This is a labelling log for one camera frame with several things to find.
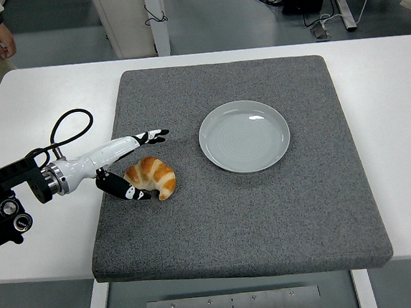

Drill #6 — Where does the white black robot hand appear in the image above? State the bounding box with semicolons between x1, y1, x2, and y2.
57;128;176;208

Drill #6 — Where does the golden croissant bread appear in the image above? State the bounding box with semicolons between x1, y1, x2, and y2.
122;154;179;204

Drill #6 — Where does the round grey plate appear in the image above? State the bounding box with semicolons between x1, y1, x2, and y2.
195;95;295;178

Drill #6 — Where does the grey felt mat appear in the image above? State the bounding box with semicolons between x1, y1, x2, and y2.
75;48;396;294

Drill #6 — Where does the person's hand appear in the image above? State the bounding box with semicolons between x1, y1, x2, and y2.
0;21;18;60

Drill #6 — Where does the white desk leg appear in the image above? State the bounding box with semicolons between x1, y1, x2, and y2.
332;0;358;34

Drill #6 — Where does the thin black hanging cable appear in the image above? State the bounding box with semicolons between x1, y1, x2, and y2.
142;2;169;26

